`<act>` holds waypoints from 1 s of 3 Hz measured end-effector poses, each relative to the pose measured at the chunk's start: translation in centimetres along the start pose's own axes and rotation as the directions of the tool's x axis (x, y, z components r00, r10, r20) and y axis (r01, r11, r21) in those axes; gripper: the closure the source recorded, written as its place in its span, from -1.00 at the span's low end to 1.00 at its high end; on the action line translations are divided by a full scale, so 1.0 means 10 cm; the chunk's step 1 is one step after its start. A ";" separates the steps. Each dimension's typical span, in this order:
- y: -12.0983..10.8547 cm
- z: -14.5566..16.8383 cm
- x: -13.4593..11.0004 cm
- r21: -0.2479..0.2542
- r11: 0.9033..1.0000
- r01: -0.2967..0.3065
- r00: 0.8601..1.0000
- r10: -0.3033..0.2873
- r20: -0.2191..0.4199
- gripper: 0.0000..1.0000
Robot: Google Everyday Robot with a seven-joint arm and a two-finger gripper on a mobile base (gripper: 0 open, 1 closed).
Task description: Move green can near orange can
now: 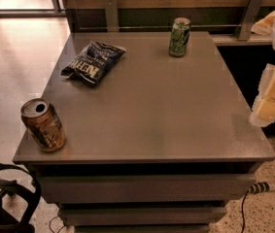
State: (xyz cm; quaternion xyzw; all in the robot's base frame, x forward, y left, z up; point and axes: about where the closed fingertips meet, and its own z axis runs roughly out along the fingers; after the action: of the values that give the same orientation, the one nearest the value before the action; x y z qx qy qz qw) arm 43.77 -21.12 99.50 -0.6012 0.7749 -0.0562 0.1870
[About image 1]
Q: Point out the grey drawer cabinet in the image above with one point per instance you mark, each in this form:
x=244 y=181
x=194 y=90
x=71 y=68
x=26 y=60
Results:
x=160 y=146

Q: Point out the metal bracket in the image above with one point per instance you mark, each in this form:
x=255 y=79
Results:
x=111 y=14
x=243 y=31

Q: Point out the blue chip bag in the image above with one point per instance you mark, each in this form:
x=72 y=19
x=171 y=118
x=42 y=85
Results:
x=93 y=63

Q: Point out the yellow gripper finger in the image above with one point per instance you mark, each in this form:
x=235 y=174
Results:
x=263 y=110
x=265 y=25

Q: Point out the right metal bracket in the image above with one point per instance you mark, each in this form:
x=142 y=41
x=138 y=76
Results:
x=243 y=31

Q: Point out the green soda can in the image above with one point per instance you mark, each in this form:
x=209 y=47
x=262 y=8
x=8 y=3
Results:
x=179 y=37

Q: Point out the orange soda can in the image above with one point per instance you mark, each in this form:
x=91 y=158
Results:
x=42 y=122

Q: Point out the left metal bracket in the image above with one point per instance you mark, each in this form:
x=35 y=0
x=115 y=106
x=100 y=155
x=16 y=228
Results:
x=111 y=14

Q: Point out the white power strip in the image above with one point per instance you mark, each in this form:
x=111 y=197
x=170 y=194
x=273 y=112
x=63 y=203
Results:
x=262 y=187

